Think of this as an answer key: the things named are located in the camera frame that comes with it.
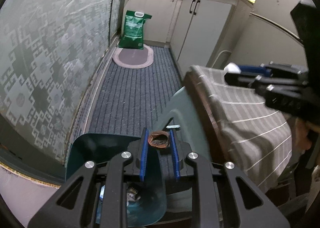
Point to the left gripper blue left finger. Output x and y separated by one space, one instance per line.
144 154

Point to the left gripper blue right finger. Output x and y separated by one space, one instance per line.
174 155

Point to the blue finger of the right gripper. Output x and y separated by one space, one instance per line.
254 70
240 79

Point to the brown nut shell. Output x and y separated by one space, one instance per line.
158 139

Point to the blue white plastic wrapper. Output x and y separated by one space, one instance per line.
101 195

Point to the black tissue pack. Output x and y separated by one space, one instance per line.
134 194

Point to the teal plastic trash bin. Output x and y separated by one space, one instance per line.
116 165

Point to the white kitchen cabinet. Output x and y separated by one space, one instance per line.
198 32

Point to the person right hand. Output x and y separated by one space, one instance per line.
300 134

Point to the silver refrigerator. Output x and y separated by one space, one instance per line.
270 35

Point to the blue striped floor mat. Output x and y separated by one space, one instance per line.
124 100

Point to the grey checked tablecloth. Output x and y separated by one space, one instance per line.
257 139

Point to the oval grey pink mat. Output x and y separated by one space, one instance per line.
133 58

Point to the green rice bag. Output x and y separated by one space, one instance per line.
133 31

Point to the frosted patterned sliding door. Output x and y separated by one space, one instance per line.
50 50

